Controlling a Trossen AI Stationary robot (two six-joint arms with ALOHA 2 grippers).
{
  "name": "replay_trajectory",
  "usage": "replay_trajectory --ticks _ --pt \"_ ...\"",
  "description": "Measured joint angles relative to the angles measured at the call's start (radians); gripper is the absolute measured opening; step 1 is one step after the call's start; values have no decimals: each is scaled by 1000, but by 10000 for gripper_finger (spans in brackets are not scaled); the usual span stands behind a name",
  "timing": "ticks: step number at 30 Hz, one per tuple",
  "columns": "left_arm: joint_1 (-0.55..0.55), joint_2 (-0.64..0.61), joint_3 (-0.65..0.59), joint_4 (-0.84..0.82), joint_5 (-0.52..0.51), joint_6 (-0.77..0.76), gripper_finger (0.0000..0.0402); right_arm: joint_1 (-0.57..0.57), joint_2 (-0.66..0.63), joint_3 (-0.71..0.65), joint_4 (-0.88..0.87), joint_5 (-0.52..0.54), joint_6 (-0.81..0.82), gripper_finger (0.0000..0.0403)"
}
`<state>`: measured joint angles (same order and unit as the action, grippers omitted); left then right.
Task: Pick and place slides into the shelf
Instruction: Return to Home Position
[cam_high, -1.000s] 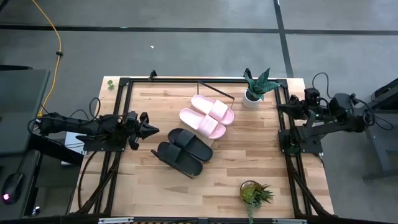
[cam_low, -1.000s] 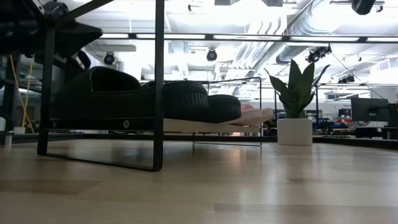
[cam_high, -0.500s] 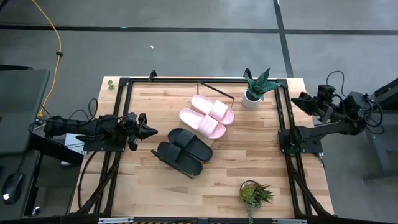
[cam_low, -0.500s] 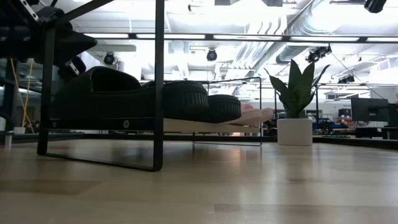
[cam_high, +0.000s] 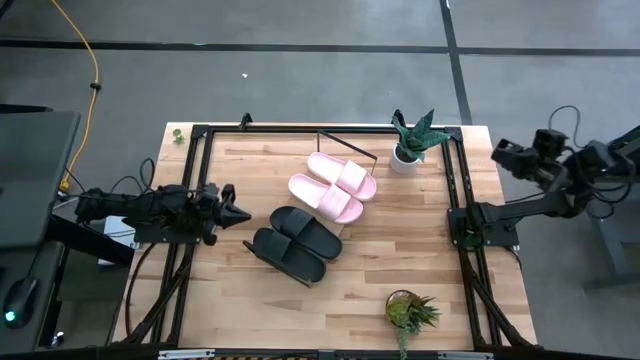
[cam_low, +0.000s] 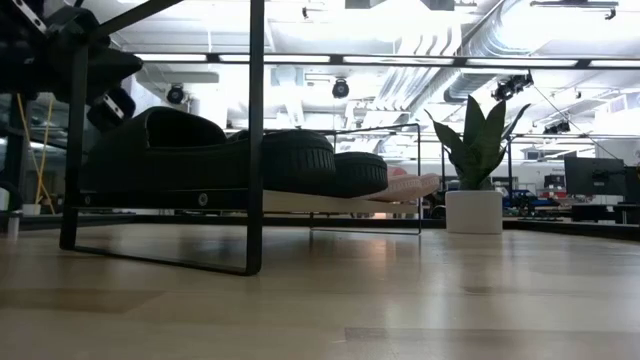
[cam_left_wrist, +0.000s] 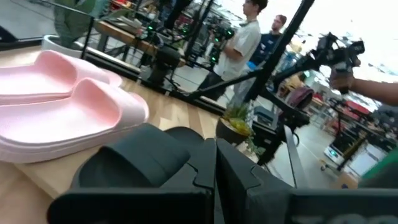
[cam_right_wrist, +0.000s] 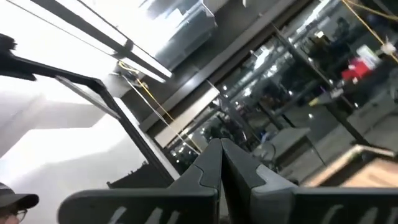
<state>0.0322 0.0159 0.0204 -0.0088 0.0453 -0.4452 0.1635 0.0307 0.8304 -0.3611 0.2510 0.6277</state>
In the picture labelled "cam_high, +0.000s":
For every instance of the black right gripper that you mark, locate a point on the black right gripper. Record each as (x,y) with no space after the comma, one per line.
(545,170)

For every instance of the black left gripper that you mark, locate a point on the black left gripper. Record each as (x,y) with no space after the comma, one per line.
(210,220)

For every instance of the black rubber slide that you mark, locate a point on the black rubber slide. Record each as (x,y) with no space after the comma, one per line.
(320,242)
(300,265)

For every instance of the pink rubber slide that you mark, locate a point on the pink rubber slide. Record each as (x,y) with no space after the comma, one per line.
(350,175)
(325,200)

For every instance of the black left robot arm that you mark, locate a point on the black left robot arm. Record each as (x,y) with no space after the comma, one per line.
(150,207)

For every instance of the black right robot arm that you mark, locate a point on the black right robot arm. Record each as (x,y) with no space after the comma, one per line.
(530,207)

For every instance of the snake plant in white pot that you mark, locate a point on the snake plant in white pot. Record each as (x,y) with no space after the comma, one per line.
(417,137)

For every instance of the white box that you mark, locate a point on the white box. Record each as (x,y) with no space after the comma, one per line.
(116,227)

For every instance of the grey metal stand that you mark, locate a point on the grey metal stand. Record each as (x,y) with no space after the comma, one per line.
(605,240)

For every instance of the spiky green potted plant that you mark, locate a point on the spiky green potted plant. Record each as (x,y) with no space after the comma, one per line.
(407,312)

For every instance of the black side desk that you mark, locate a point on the black side desk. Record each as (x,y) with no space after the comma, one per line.
(30,175)

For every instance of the black device with green light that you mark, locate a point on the black device with green light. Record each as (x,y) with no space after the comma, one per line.
(20,300)

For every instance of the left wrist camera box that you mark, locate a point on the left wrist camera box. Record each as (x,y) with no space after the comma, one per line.
(212,192)

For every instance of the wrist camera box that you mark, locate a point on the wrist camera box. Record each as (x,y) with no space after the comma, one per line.
(212,192)
(550,140)

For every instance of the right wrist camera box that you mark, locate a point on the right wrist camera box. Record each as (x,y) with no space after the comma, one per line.
(550,140)

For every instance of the black aluminium table frame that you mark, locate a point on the black aluminium table frame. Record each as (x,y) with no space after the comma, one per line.
(206,165)

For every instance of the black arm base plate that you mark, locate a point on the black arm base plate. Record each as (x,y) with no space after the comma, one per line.
(160,237)
(505,237)

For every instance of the black frame clamp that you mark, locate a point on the black frame clamp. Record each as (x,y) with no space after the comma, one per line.
(398,116)
(245,121)

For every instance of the silver metal bracket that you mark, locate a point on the silver metal bracket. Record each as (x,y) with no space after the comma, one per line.
(465,356)
(185,355)

